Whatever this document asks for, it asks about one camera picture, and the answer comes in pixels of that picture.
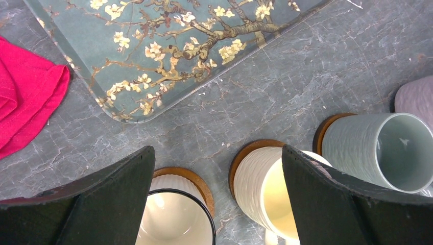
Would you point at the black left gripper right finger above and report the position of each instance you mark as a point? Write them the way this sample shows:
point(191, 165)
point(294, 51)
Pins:
point(331, 207)

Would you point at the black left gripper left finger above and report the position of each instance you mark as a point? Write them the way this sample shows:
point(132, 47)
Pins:
point(104, 207)

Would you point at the white black-rimmed mug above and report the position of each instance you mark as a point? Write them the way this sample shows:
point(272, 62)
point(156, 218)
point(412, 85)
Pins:
point(175, 213)

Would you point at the wooden coaster one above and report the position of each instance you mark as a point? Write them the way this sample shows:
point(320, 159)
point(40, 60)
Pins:
point(199, 183)

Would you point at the wooden coaster five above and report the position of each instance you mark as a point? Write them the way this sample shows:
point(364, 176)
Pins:
point(321, 130)

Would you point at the cream mug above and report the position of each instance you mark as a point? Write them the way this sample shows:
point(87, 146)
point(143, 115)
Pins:
point(261, 193)

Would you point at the green mug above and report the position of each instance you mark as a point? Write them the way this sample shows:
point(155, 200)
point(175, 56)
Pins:
point(391, 150)

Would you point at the wooden coaster two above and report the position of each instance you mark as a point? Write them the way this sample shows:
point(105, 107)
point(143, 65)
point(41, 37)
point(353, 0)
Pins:
point(243, 152)

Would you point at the lilac mug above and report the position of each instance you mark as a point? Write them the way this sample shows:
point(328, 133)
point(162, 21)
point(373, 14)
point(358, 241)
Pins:
point(416, 98)

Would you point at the red cloth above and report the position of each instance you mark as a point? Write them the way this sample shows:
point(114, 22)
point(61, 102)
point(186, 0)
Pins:
point(32, 88)

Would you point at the floral serving tray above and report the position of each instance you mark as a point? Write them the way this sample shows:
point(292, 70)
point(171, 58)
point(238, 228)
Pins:
point(139, 58)

